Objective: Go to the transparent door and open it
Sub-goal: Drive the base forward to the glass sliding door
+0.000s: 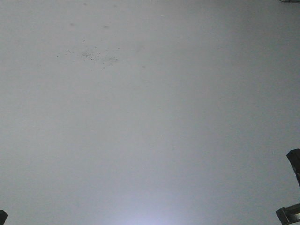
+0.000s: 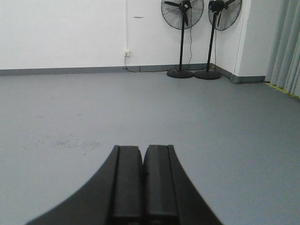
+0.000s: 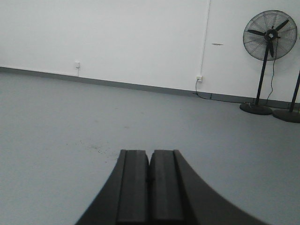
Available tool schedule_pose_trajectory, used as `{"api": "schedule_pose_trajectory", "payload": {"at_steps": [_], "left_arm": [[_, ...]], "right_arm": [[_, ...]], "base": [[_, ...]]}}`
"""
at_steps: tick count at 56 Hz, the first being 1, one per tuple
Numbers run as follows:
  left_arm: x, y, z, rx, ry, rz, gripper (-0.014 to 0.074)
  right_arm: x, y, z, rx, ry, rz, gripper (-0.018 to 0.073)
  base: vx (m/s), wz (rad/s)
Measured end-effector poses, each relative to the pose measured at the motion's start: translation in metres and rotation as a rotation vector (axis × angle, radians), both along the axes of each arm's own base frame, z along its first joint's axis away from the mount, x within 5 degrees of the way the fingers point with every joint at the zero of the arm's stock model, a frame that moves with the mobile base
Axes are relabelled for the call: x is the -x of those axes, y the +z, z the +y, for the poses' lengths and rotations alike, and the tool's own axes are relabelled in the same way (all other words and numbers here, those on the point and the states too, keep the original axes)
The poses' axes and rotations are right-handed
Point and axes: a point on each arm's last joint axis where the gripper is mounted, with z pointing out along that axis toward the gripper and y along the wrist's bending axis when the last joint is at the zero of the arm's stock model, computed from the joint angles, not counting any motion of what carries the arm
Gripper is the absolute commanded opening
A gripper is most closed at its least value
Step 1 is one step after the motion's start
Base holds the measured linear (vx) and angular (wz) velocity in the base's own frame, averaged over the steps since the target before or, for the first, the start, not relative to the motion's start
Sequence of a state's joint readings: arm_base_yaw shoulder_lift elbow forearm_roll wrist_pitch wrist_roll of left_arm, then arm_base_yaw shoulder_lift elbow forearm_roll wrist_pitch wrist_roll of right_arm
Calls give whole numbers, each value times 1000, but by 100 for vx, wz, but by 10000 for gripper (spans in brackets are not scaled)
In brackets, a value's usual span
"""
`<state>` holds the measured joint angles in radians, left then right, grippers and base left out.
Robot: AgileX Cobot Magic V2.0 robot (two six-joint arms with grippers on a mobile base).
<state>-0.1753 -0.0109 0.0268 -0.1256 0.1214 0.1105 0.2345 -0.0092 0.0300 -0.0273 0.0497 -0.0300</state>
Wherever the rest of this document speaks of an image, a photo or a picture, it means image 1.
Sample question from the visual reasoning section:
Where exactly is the black robot part lower left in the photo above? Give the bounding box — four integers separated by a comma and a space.
0, 210, 8, 225

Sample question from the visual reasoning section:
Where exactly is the black robot part right edge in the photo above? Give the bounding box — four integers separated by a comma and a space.
286, 148, 300, 185

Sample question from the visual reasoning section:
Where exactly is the black bracket lower right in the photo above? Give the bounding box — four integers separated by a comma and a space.
276, 204, 300, 225

